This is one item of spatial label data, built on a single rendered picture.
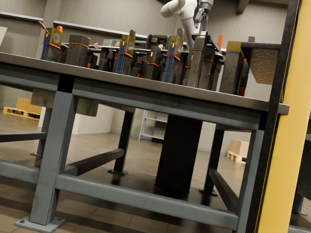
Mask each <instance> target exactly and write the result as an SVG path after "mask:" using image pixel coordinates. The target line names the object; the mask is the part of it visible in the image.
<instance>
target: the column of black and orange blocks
mask: <svg viewBox="0 0 311 233"><path fill-rule="evenodd" d="M248 42H250V43H254V42H255V37H251V36H249V39H248ZM248 74H249V65H248V63H247V61H246V59H245V61H244V66H243V73H242V77H241V83H240V87H239V92H238V96H242V97H244V94H245V89H246V86H247V82H248Z"/></svg>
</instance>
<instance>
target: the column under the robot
mask: <svg viewBox="0 0 311 233"><path fill-rule="evenodd" d="M202 124H203V121H199V120H194V119H189V118H184V117H180V116H173V115H168V121H167V125H166V130H165V135H164V140H163V145H162V151H161V156H160V161H159V166H158V170H157V175H156V180H155V184H154V185H155V186H160V187H164V188H168V189H173V190H178V191H182V192H186V193H190V185H191V180H192V175H193V169H194V164H195V160H196V154H197V150H198V145H199V139H200V133H201V129H202Z"/></svg>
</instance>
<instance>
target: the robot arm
mask: <svg viewBox="0 0 311 233"><path fill-rule="evenodd" d="M212 4H213V0H199V11H198V14H197V16H196V18H195V21H194V22H195V23H196V24H195V26H194V22H193V16H194V10H195V9H196V7H197V1H196V0H173V1H171V2H169V3H167V4H165V5H164V6H163V7H162V9H161V15H162V16H163V17H164V18H170V17H176V16H178V17H179V18H180V20H181V22H182V26H183V29H184V35H185V39H186V43H187V49H188V51H189V49H193V46H194V41H193V39H192V38H191V36H192V34H198V33H199V28H200V22H202V31H201V35H205V33H206V32H207V22H208V16H207V13H209V12H210V10H211V6H212Z"/></svg>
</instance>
